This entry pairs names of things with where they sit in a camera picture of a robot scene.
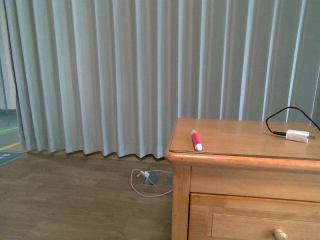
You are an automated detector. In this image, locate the pink white marker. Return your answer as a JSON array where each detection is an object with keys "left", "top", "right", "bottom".
[{"left": 190, "top": 129, "right": 203, "bottom": 152}]

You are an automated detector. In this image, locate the wooden top drawer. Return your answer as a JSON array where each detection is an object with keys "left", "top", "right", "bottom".
[{"left": 188, "top": 193, "right": 320, "bottom": 240}]

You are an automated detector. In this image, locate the white floor charger plug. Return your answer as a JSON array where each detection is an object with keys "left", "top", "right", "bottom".
[{"left": 137, "top": 171, "right": 150, "bottom": 179}]

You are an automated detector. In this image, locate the open grey floor socket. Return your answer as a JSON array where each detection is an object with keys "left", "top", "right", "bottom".
[{"left": 142, "top": 171, "right": 160, "bottom": 186}]

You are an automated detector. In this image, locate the closed grey floor socket cover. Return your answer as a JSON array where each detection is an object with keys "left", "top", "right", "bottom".
[{"left": 164, "top": 178, "right": 173, "bottom": 188}]

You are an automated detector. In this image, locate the grey pleated curtain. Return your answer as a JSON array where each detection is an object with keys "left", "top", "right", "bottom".
[{"left": 0, "top": 0, "right": 320, "bottom": 158}]

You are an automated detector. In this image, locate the wooden nightstand cabinet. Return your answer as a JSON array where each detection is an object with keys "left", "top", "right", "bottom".
[{"left": 165, "top": 118, "right": 320, "bottom": 240}]

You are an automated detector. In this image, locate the white charger plug on nightstand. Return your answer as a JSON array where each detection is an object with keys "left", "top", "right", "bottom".
[{"left": 285, "top": 129, "right": 316, "bottom": 144}]

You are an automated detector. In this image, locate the grey floor sign mat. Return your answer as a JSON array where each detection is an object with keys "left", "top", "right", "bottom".
[{"left": 0, "top": 150, "right": 27, "bottom": 166}]

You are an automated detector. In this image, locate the white floor cable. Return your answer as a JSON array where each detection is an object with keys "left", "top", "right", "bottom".
[{"left": 130, "top": 168, "right": 174, "bottom": 198}]

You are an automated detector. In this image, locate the black charger cable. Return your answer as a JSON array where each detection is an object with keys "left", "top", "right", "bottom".
[{"left": 265, "top": 106, "right": 320, "bottom": 137}]

